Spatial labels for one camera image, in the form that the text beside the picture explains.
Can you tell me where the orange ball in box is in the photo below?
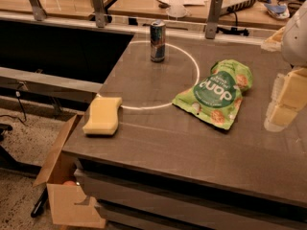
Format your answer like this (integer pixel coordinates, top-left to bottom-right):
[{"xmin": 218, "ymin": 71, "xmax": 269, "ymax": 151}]
[{"xmin": 62, "ymin": 180, "xmax": 77, "ymax": 186}]

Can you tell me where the grey power strip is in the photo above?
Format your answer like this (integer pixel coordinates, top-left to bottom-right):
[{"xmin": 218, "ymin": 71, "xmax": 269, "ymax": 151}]
[{"xmin": 221, "ymin": 0, "xmax": 256, "ymax": 15}]

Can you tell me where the green chip bag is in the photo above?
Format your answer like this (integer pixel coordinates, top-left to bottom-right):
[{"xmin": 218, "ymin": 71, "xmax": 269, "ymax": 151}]
[{"xmin": 172, "ymin": 59, "xmax": 253, "ymax": 130}]

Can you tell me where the blue white face mask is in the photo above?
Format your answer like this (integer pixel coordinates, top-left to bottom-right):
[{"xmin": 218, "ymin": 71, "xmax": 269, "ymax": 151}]
[{"xmin": 265, "ymin": 4, "xmax": 290, "ymax": 20}]

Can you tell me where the redbull can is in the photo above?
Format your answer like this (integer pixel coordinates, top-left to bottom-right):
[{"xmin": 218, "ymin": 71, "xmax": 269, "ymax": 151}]
[{"xmin": 150, "ymin": 20, "xmax": 166, "ymax": 62}]

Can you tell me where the cardboard box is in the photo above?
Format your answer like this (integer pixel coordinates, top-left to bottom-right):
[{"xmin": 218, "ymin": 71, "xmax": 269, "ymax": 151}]
[{"xmin": 34, "ymin": 115, "xmax": 106, "ymax": 229}]

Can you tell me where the black cable on floor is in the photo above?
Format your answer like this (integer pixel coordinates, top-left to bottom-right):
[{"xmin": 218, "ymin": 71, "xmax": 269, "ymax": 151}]
[{"xmin": 0, "ymin": 90, "xmax": 29, "ymax": 127}]

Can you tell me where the metal bracket right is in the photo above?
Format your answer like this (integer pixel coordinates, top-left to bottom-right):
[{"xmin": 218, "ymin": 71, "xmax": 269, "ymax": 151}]
[{"xmin": 205, "ymin": 0, "xmax": 223, "ymax": 39}]

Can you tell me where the yellow sponge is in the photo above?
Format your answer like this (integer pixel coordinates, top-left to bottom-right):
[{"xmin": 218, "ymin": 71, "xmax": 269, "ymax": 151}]
[{"xmin": 83, "ymin": 96, "xmax": 122, "ymax": 135}]

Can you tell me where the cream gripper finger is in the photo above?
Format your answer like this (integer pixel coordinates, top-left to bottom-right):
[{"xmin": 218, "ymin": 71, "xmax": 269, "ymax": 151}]
[
  {"xmin": 264, "ymin": 68, "xmax": 307, "ymax": 132},
  {"xmin": 261, "ymin": 27, "xmax": 285, "ymax": 52}
]

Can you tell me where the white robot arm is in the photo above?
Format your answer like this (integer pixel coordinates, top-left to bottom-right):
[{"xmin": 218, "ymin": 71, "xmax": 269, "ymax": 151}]
[{"xmin": 261, "ymin": 1, "xmax": 307, "ymax": 132}]

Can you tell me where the metal bracket middle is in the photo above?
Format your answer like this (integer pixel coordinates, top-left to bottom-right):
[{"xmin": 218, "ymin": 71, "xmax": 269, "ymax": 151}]
[{"xmin": 92, "ymin": 0, "xmax": 106, "ymax": 28}]

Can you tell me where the black power cable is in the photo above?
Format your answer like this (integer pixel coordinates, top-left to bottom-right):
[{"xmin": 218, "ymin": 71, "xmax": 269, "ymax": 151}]
[{"xmin": 216, "ymin": 7, "xmax": 250, "ymax": 37}]

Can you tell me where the metal bracket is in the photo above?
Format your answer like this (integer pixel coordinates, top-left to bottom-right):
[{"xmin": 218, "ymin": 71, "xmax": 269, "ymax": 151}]
[
  {"xmin": 205, "ymin": 0, "xmax": 223, "ymax": 39},
  {"xmin": 29, "ymin": 0, "xmax": 47, "ymax": 21},
  {"xmin": 92, "ymin": 0, "xmax": 106, "ymax": 28}
]

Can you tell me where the metal bracket left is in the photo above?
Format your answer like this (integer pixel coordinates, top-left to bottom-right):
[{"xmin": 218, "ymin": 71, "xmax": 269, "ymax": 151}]
[{"xmin": 29, "ymin": 0, "xmax": 47, "ymax": 21}]

